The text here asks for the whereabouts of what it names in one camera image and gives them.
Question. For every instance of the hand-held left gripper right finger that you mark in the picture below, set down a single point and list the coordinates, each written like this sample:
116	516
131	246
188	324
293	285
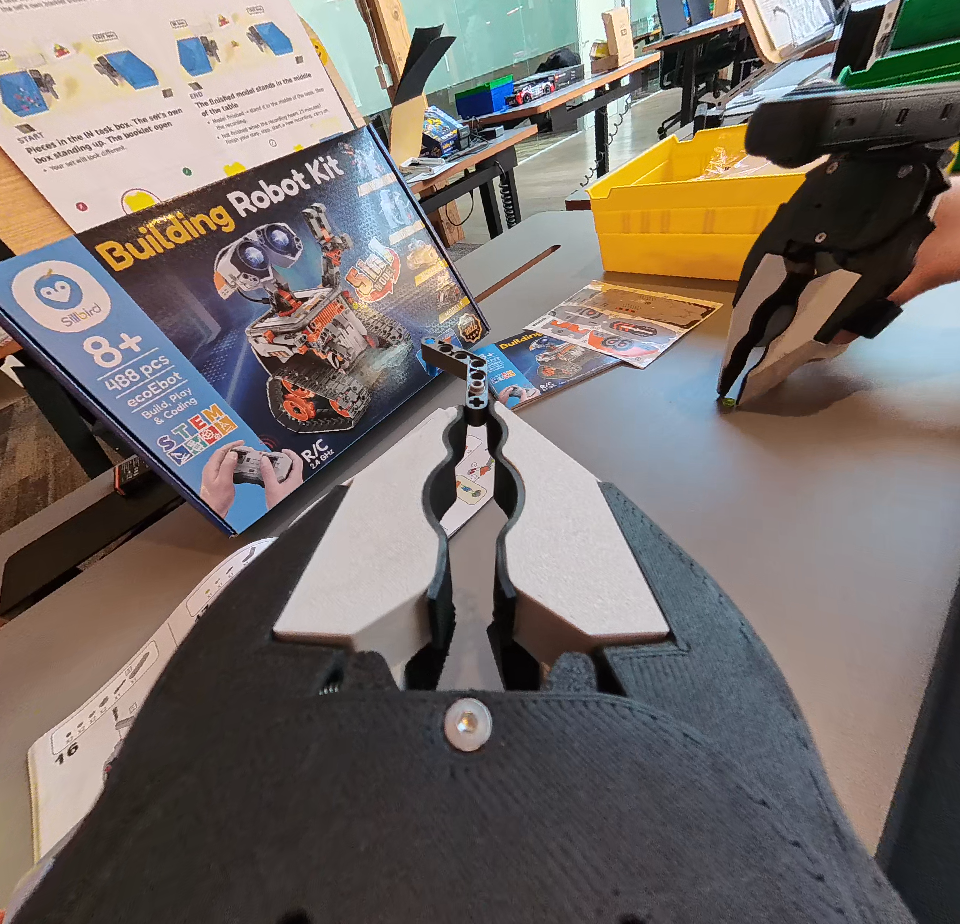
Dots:
577	564

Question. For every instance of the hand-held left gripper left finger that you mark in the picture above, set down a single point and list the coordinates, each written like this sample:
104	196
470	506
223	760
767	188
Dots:
360	564

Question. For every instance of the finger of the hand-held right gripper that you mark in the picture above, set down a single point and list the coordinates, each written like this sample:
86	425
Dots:
814	324
752	301

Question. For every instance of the dark grey angled building beam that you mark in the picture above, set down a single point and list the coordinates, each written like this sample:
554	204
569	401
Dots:
476	391

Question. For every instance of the person's right hand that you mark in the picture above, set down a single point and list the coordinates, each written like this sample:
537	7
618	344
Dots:
945	256

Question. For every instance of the yellow plastic bin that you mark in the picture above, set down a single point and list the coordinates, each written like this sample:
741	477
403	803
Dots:
660	233

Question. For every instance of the sticker sheet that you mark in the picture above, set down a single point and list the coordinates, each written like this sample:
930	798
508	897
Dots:
630	324

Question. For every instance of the clear plastic bags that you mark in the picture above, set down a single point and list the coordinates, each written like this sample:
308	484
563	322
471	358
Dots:
724	164

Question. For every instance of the black box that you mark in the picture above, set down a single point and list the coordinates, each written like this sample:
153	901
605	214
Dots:
870	31

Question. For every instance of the small blue booklet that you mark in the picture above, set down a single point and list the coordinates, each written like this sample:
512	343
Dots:
555	365

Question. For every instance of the green plastic bin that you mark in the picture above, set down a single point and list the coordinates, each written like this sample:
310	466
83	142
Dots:
922	16

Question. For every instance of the wooden board with paper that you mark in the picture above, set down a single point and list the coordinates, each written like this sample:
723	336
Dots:
780	1

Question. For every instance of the blue robot kit box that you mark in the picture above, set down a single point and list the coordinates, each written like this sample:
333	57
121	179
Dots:
225	301

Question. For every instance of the small cardboard box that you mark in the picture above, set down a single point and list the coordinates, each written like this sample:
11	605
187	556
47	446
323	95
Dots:
619	35

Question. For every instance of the wooden top table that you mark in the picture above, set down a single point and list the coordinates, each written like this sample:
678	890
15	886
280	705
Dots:
495	151

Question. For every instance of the toy car box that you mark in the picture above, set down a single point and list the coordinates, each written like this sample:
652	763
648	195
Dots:
547	83

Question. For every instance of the open instruction booklet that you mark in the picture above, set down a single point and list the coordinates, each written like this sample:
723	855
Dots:
90	729

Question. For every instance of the green and blue bin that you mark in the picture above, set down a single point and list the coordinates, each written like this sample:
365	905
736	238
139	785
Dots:
484	98

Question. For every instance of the blue toy box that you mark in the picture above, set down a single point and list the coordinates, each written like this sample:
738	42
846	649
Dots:
442	130

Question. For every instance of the white instruction sheet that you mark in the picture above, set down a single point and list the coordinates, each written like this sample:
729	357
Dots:
150	53

